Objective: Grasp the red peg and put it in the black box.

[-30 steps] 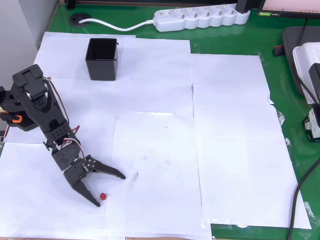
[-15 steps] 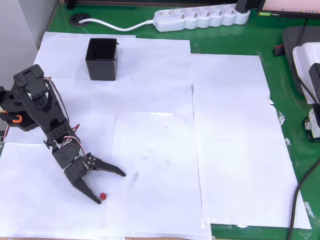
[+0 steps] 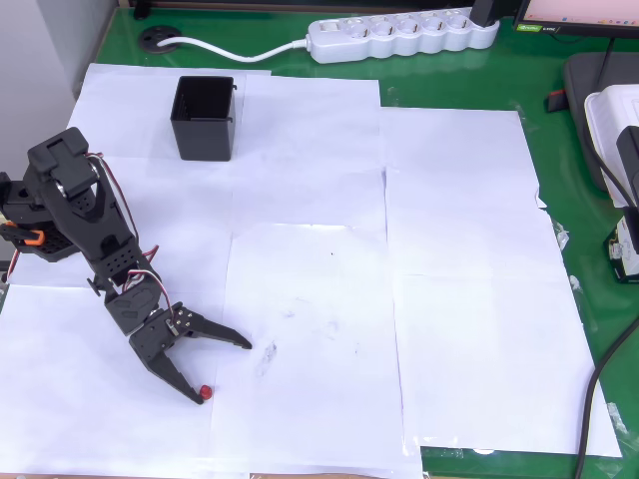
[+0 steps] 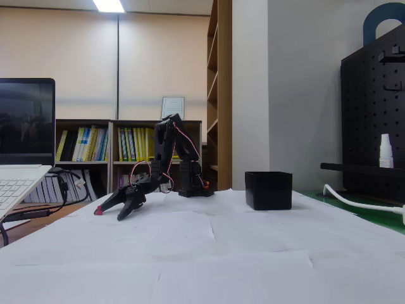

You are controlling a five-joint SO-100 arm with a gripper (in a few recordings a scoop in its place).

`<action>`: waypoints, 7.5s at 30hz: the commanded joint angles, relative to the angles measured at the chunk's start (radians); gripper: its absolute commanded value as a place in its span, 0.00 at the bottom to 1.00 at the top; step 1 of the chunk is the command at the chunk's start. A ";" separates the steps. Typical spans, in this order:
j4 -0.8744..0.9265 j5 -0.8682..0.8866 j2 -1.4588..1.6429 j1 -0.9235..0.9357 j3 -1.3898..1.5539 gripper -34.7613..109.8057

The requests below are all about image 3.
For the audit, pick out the black computer monitor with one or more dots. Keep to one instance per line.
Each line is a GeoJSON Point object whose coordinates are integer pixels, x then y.
{"type": "Point", "coordinates": [574, 12]}

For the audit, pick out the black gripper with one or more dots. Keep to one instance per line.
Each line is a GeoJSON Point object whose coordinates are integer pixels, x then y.
{"type": "Point", "coordinates": [156, 335]}

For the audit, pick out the red and black USB stick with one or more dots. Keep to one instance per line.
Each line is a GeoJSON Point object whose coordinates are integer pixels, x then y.
{"type": "Point", "coordinates": [555, 101]}

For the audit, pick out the black device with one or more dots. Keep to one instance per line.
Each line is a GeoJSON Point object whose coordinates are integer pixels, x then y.
{"type": "Point", "coordinates": [630, 159]}

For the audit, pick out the white paper sheet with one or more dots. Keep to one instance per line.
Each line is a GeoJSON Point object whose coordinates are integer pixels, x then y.
{"type": "Point", "coordinates": [449, 144]}
{"type": "Point", "coordinates": [499, 374]}
{"type": "Point", "coordinates": [199, 199]}
{"type": "Point", "coordinates": [75, 399]}
{"type": "Point", "coordinates": [309, 149]}
{"type": "Point", "coordinates": [309, 349]}
{"type": "Point", "coordinates": [474, 234]}
{"type": "Point", "coordinates": [135, 125]}

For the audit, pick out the white power strip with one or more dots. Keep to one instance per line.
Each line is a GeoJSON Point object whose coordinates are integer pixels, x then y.
{"type": "Point", "coordinates": [399, 40]}

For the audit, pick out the grey pad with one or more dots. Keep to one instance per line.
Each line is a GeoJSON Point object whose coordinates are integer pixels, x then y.
{"type": "Point", "coordinates": [579, 100]}

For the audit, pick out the black plug adapter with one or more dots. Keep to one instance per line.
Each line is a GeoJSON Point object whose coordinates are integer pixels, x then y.
{"type": "Point", "coordinates": [485, 11]}

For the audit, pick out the black square cup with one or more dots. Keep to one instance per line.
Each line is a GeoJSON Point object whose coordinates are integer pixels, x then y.
{"type": "Point", "coordinates": [204, 137]}

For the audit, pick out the orange and black clamp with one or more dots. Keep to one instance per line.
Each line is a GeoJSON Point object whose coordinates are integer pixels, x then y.
{"type": "Point", "coordinates": [31, 238]}

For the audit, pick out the white device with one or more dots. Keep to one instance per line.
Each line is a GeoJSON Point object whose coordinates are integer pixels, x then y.
{"type": "Point", "coordinates": [606, 130]}

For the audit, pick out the green desk mat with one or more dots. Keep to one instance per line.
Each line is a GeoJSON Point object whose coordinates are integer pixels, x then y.
{"type": "Point", "coordinates": [529, 75]}

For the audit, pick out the red round object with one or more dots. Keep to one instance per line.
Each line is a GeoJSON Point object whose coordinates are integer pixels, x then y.
{"type": "Point", "coordinates": [206, 392]}

